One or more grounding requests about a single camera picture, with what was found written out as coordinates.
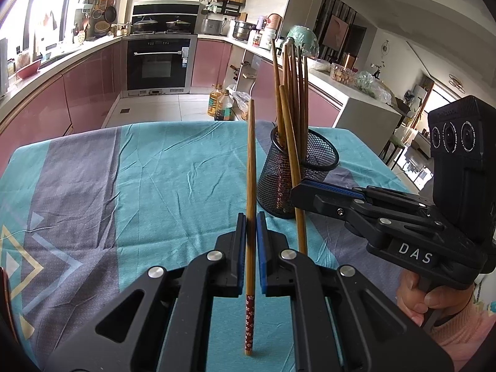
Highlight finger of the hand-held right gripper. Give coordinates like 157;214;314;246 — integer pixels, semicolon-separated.
290;184;444;241
302;179;432;208

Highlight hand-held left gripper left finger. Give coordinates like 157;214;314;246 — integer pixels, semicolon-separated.
42;212;248;372

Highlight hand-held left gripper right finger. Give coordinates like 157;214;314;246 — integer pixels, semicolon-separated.
256;211;454;372

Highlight wooden chopstick red floral handle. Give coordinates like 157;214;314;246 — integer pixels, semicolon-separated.
279;84;308;258
245;100;257;356

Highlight black mesh utensil holder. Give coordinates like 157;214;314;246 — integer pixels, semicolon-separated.
256;122;339;219

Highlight bunch of wooden chopsticks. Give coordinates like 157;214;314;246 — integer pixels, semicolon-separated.
270;38;311;218

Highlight person's right forearm pink sleeve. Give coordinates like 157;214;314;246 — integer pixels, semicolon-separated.
430;290;496;361

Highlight person's right hand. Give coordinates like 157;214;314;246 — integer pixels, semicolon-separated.
395;269;475;316

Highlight white kitchen countertop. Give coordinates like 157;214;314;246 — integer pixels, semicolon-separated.
0;33;401;167

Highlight pink peninsula base cabinets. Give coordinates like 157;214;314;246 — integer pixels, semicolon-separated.
248;58;343;128

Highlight plastic bags with vegetables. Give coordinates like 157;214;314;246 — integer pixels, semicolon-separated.
354;70;393;103

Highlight teal grey tablecloth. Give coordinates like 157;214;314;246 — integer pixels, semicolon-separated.
0;121;421;372

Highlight glass tray with jars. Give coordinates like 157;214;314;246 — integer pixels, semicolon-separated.
330;62;355;85

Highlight clear plastic bag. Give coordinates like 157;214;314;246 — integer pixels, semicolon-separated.
230;91;250;121

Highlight dark cooking oil bottle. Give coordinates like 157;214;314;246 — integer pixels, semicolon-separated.
215;90;234;122

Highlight green food cover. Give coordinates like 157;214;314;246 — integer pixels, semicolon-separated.
287;25;318;57

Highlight narrow pink base cabinet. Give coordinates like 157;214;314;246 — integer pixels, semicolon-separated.
192;39;233;89

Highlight stainless steel pot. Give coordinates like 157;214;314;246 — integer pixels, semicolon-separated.
232;20;256;41

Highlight black built-in oven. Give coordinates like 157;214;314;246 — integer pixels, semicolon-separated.
126;37;194;94

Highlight black wok with lid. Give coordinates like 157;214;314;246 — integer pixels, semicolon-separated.
165;16;192;32
133;15;159;32

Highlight long pink base cabinets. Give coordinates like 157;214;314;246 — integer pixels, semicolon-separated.
0;39;128;179

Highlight black range hood panel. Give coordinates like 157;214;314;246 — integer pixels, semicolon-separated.
132;3;200;33

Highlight pink bowl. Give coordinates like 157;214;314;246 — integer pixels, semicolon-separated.
15;60;41;79

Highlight kitchen window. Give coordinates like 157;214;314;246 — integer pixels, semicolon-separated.
0;0;78;66

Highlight framed wall picture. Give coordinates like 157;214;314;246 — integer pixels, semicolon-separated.
323;14;349;49

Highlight black wall rack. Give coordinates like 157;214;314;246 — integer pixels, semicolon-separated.
203;0;246;18

